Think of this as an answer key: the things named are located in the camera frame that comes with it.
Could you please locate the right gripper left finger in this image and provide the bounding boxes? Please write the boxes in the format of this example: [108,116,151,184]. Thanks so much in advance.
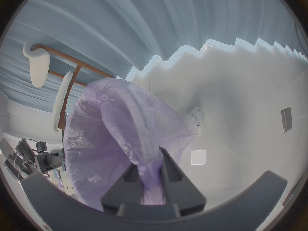
[101,164,145,212]

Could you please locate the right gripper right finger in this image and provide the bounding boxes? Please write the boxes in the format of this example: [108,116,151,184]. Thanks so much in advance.
[159,146,207,216]

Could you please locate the purple plastic bag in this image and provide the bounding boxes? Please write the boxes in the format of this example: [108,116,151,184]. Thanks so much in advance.
[63,78,201,212]

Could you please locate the white paper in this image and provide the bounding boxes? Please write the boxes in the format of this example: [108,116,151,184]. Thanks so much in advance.
[186,107,205,130]

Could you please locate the pale grey trash bin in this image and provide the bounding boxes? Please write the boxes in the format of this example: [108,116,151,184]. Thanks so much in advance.
[68,80,193,201]

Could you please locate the white padded wooden chair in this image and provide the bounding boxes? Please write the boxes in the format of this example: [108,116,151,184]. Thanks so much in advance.
[23,42,116,133]

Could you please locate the pale blue curtain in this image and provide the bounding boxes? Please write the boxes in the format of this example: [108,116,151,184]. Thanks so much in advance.
[0,0,308,108]

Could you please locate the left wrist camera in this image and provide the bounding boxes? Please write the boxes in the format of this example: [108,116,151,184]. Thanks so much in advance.
[36,141,48,153]

